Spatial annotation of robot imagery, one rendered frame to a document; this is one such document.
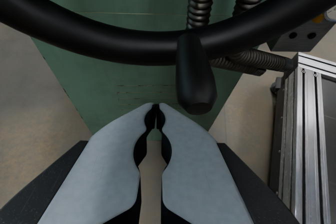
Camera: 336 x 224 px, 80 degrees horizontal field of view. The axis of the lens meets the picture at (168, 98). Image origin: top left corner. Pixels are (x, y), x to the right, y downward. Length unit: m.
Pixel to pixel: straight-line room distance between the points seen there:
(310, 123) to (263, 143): 0.23
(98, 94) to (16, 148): 0.52
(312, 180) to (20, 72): 1.24
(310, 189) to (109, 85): 0.60
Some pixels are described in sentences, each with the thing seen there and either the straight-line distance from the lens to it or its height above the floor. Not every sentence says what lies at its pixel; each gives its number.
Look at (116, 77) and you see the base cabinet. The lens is 0.48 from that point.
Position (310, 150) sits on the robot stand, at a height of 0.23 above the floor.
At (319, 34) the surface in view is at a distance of 0.45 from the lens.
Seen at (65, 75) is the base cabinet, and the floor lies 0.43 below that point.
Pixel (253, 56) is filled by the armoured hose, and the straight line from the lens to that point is 0.29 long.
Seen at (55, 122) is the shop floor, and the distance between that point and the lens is 0.97.
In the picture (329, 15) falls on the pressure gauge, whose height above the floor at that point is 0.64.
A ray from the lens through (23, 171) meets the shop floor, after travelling 0.94.
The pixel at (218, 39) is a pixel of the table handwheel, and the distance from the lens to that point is 0.16.
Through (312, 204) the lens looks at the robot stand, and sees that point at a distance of 0.71.
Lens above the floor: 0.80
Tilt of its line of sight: 57 degrees down
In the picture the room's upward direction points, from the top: 7 degrees clockwise
